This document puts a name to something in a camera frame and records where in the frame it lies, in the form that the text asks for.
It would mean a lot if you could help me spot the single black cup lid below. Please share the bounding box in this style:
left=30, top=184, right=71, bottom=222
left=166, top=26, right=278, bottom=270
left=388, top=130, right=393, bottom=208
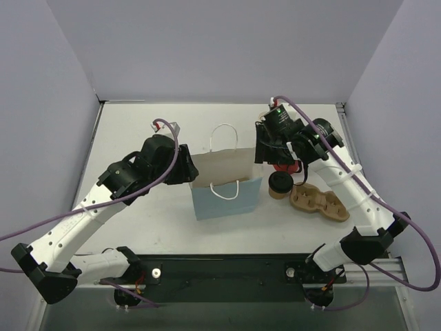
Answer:
left=268, top=171, right=294, bottom=194

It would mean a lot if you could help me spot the blue paper bag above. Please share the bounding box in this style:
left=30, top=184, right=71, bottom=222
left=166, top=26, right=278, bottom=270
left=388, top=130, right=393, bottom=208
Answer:
left=189, top=124, right=263, bottom=221

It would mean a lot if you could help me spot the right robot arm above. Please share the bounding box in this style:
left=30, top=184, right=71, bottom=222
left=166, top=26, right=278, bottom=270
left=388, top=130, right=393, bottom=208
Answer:
left=255, top=105, right=407, bottom=281

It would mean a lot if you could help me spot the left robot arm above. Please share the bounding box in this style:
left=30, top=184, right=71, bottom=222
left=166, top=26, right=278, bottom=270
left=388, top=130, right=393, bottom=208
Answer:
left=11, top=134, right=198, bottom=304

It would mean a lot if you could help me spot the stack of brown paper cups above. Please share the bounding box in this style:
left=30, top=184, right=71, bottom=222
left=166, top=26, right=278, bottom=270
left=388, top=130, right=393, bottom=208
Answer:
left=258, top=110, right=269, bottom=121

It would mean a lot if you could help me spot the red straw holder cup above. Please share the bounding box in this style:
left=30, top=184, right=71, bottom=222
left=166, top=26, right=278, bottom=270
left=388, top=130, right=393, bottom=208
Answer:
left=273, top=161, right=302, bottom=174

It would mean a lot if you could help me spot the brown pulp cup carrier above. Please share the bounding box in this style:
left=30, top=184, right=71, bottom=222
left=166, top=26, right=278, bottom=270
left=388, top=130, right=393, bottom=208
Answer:
left=289, top=183, right=350, bottom=223

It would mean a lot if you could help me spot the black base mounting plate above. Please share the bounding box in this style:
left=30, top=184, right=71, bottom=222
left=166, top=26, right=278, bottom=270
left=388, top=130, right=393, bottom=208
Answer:
left=99, top=254, right=347, bottom=311

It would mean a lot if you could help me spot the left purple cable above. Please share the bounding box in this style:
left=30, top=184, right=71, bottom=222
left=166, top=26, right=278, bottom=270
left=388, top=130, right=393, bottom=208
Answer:
left=0, top=119, right=180, bottom=310

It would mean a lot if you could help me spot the purple cable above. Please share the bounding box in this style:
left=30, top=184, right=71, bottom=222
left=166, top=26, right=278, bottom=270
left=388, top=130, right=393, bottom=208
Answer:
left=0, top=119, right=180, bottom=310
left=271, top=95, right=440, bottom=312

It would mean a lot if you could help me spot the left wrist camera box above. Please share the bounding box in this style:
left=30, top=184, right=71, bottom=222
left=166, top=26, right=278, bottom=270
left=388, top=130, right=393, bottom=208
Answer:
left=151, top=121, right=181, bottom=139

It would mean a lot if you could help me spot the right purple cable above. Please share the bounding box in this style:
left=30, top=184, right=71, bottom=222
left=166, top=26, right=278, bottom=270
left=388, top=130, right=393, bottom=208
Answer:
left=271, top=95, right=440, bottom=312

